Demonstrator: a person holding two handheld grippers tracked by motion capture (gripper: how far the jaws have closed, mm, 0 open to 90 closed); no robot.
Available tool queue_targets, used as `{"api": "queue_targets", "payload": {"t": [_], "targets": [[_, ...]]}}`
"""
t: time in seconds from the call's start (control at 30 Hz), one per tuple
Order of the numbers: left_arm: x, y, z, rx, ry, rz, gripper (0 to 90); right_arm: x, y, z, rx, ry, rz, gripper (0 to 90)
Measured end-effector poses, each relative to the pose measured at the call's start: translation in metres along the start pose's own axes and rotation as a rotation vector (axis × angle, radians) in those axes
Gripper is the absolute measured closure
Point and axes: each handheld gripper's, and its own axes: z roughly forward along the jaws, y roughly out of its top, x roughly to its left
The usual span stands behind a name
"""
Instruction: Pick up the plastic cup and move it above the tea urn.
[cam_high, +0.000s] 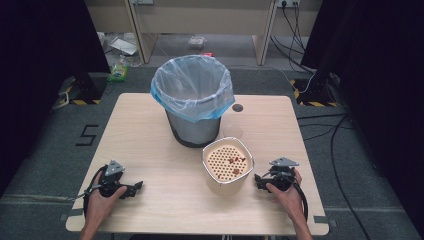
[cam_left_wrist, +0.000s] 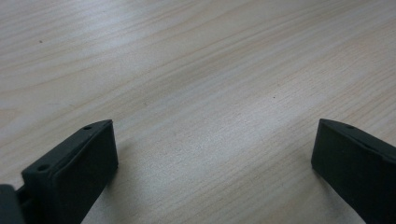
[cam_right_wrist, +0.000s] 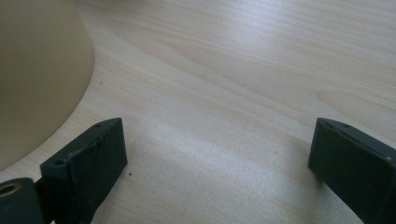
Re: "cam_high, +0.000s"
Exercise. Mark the red food scraps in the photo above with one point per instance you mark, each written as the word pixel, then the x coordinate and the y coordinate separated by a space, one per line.
pixel 236 163

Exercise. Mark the green packet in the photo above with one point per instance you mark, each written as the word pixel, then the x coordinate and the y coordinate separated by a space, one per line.
pixel 118 71

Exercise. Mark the white paper sheet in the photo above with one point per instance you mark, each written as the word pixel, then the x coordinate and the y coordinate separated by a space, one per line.
pixel 124 45

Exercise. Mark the white square container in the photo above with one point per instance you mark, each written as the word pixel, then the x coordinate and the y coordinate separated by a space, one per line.
pixel 223 186

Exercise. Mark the beige perforated strainer insert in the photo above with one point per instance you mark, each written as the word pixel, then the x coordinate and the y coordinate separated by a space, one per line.
pixel 221 165

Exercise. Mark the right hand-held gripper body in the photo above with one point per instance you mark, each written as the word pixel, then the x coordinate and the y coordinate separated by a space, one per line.
pixel 281 175

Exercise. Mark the small red object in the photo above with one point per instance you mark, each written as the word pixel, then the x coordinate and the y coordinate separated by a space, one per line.
pixel 208 54

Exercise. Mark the grey trash can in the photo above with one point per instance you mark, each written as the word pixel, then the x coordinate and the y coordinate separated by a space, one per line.
pixel 195 130

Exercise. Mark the white wall socket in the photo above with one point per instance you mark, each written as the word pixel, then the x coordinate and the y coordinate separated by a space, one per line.
pixel 287 3

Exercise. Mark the clear plastic box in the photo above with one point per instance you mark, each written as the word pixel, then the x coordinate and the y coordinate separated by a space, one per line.
pixel 196 42

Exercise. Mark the person's right hand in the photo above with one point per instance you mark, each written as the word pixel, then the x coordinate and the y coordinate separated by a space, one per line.
pixel 290 201

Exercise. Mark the person's left hand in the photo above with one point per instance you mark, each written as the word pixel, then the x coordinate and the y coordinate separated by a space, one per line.
pixel 100 206

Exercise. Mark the black stand with striped base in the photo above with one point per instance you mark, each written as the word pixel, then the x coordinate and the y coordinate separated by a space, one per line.
pixel 316 90
pixel 87 86

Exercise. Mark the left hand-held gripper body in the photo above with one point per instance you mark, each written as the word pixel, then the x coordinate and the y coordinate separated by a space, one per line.
pixel 111 181

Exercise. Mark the blue plastic trash bag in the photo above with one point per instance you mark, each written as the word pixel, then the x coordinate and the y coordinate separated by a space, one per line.
pixel 191 86

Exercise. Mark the dark curtain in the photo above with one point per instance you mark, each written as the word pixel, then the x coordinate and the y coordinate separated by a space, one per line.
pixel 383 100
pixel 36 83

